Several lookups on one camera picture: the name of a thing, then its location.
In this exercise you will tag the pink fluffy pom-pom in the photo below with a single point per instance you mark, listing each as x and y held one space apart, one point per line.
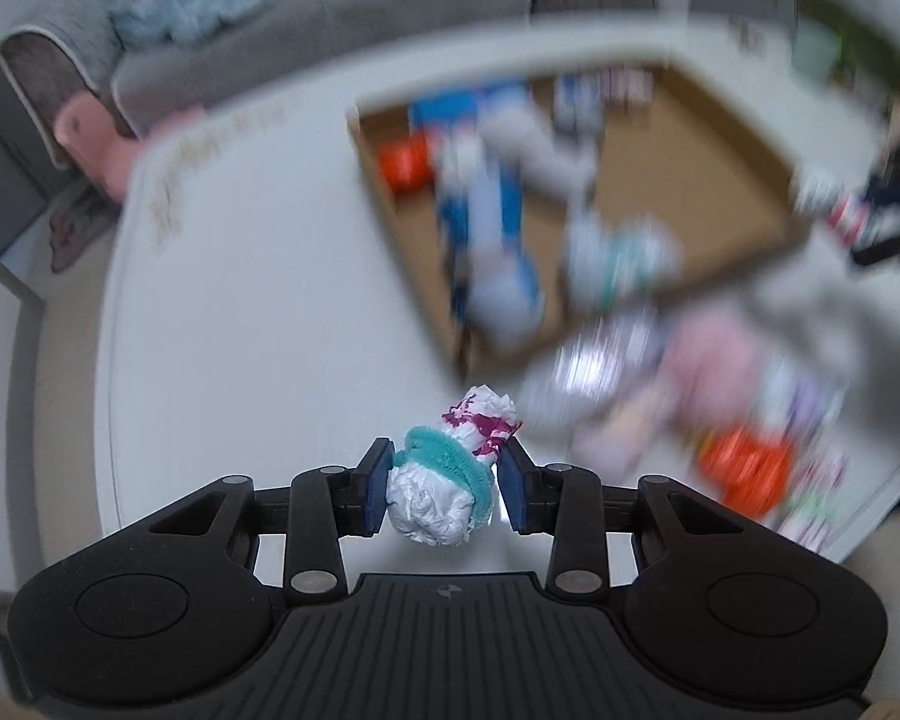
716 360

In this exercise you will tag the white green-printed bundle pink band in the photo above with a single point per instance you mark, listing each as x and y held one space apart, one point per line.
836 202

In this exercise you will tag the orange plastic bundle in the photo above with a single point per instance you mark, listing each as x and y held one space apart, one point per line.
746 465
405 165

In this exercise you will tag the bubble wrap bundle teal scrunchie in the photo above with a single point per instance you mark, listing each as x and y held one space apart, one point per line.
619 259

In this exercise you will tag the bubble wrap bundle purple scrunchie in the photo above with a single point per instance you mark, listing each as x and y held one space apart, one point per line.
592 367

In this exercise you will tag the pale grey knit sock roll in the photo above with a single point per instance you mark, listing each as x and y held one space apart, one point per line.
540 150

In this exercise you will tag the shallow cardboard box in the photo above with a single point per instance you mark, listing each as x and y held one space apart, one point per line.
705 195

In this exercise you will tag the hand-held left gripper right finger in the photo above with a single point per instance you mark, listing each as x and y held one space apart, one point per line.
515 487

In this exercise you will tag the white bundle with teal scrunchie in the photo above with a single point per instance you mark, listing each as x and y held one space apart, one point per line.
435 495

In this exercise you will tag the blue sock roll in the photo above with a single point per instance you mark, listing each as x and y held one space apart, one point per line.
444 111

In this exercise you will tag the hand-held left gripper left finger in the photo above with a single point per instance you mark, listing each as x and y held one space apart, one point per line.
379 487

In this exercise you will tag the white purple-dotted bundle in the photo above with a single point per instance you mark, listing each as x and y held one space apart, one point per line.
802 405

